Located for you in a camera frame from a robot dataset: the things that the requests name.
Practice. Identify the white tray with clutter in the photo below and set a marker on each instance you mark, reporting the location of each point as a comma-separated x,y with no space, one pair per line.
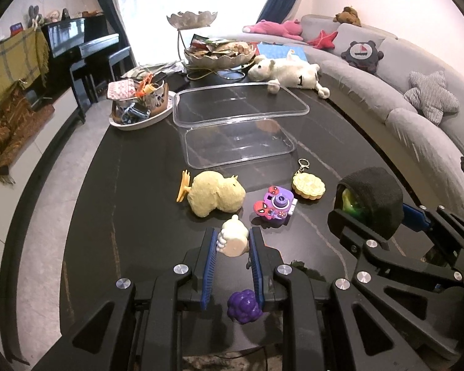
139,103

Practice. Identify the yellow plaid blanket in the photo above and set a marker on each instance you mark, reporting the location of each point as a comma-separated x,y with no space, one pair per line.
23,58

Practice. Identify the pink plush toy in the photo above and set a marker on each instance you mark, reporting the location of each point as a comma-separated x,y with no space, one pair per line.
291,29

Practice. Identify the black piano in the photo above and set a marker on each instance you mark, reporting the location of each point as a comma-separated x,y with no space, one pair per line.
73,40

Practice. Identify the mooncake cookie keychain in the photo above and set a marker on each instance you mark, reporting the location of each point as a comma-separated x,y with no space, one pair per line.
305,184

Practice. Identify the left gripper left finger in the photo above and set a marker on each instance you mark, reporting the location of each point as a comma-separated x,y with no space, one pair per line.
207,263

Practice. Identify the purple spiderman toy camera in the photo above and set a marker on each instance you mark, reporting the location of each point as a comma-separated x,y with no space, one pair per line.
277,206

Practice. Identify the red star pillow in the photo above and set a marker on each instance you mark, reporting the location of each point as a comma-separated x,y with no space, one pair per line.
324,40

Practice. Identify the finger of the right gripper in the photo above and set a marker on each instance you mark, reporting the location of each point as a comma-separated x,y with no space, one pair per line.
351,233
415,218

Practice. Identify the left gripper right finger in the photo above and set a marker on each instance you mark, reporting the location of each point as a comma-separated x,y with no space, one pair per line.
256,247

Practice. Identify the brown patterned throw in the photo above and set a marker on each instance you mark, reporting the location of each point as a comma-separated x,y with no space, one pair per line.
19,122

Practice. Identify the grey star cushion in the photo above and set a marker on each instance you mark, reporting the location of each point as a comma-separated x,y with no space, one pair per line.
429,95

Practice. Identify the black piano bench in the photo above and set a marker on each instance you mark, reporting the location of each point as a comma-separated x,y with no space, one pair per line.
90,75

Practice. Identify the two-tier silver snack stand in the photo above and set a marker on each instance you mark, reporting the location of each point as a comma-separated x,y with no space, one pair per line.
228,59

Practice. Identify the yellow plush chick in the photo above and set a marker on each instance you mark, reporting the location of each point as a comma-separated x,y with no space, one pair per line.
210,190

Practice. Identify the brown teddy bear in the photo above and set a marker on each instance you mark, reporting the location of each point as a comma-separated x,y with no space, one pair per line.
348,15

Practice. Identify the clear plastic bin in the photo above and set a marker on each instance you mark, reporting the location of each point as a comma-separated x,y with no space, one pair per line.
234,123

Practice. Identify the purple grape toy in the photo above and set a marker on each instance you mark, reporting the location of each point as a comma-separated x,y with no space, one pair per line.
243,307

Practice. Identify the grey curved sofa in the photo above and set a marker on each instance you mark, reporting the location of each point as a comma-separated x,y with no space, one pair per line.
427,157

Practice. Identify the blue book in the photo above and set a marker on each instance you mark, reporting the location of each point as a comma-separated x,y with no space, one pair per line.
271,51

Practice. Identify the white plush sheep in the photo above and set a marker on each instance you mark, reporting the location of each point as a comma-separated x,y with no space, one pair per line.
289,72

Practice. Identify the dark gear shaped cushion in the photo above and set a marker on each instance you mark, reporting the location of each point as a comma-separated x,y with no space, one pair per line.
363,56

